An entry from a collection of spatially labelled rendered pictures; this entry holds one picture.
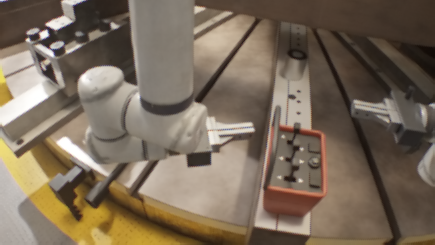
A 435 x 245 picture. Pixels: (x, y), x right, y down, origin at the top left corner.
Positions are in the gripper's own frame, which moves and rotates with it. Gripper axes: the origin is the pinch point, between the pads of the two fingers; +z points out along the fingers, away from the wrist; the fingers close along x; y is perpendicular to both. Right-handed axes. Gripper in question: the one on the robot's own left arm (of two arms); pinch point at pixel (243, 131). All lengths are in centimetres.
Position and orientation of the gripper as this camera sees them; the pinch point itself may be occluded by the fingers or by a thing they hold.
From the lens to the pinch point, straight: 65.7
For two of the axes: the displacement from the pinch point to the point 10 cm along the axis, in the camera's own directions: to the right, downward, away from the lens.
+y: -0.3, 7.5, 6.6
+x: 1.6, 6.6, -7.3
